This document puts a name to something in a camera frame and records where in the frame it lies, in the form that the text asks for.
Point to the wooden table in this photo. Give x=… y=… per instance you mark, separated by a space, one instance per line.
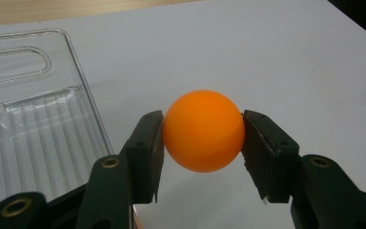
x=60 y=11

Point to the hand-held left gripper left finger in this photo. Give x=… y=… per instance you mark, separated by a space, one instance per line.
x=144 y=159

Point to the clear plastic tray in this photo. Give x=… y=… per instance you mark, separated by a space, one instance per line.
x=28 y=127

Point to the orange ping-pong ball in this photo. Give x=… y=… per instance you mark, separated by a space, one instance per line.
x=203 y=132

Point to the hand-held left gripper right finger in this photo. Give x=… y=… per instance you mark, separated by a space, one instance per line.
x=271 y=159

